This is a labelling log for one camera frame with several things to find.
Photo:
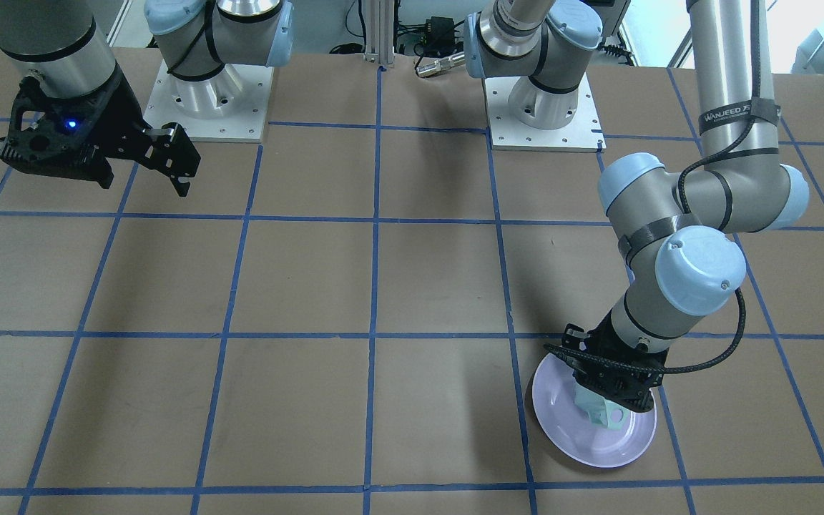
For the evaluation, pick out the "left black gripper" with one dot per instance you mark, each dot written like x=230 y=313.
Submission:
x=604 y=330

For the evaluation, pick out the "lilac round plate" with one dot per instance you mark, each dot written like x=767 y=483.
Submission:
x=585 y=426

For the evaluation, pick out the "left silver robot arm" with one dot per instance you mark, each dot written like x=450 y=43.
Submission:
x=672 y=227

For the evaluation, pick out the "mint green cup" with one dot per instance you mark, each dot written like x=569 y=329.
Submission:
x=607 y=414

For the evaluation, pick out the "black electronics box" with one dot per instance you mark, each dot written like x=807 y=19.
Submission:
x=439 y=34

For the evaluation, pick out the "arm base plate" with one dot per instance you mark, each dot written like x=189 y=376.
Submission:
x=524 y=118
x=230 y=107

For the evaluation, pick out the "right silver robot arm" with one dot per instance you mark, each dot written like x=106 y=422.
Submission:
x=60 y=43

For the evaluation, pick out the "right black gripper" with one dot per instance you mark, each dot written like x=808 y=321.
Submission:
x=120 y=106

